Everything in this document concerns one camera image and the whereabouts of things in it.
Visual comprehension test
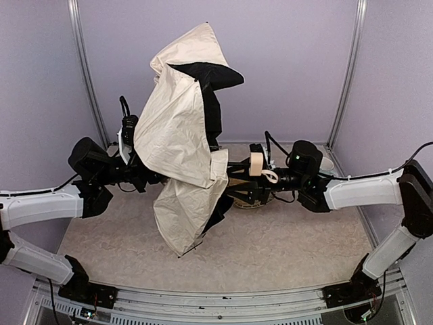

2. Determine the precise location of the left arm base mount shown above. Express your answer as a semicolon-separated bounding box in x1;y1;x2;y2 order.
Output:
58;275;118;309

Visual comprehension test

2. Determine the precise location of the beige folding umbrella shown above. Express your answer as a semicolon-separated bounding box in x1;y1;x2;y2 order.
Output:
133;23;244;256

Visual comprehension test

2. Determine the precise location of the left aluminium corner post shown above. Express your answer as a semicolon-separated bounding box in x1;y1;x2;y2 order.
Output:
67;0;110;149

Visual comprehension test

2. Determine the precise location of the aluminium front rail frame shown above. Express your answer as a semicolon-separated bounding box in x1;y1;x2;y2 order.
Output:
23;267;420;324

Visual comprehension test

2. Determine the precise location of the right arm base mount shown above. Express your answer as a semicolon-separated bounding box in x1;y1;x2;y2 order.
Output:
322;274;382;308

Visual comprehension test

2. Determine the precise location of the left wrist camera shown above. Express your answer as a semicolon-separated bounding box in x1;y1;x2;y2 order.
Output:
118;114;139;165

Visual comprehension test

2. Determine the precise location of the right aluminium corner post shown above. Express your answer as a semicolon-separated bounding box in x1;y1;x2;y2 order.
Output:
327;0;368;151

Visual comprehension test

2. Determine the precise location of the aluminium corner post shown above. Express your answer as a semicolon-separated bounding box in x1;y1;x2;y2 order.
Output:
67;0;110;149
327;0;368;151

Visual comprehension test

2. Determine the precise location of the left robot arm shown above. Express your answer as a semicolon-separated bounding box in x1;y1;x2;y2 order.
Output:
1;137;162;287

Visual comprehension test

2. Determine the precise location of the woven bamboo tray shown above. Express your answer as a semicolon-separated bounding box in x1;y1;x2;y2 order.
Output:
227;178;273;209

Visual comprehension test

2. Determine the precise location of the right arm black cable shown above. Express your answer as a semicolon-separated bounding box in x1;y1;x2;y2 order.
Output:
264;131;292;160

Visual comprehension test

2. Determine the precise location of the light blue ceramic mug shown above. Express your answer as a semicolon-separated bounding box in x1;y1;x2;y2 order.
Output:
319;156;336;176

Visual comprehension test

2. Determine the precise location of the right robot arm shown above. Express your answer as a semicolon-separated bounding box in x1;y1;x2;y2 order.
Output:
225;140;432;284

